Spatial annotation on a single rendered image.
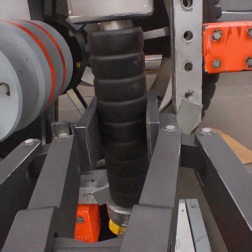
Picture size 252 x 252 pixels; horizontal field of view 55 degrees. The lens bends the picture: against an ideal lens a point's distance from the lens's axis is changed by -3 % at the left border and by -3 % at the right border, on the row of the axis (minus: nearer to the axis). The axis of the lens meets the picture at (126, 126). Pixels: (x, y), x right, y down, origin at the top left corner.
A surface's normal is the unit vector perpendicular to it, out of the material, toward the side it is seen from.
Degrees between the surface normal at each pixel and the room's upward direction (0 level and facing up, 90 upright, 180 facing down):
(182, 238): 0
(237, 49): 90
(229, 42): 90
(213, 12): 90
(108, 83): 59
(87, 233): 90
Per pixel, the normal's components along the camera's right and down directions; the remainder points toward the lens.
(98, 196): -0.07, 0.40
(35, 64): 0.47, 0.20
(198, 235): -0.09, -0.92
